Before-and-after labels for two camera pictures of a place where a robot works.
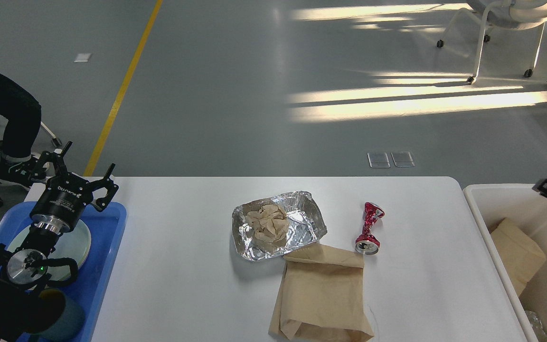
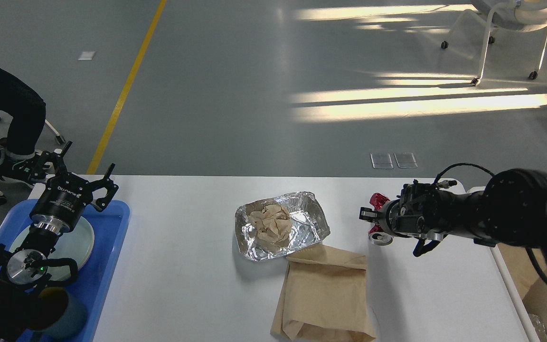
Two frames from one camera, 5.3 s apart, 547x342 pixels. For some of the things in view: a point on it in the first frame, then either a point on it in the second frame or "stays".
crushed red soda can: [366, 244] -> [376, 235]
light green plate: [75, 244] stays
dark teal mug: [52, 316] stays
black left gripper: [61, 204] stays
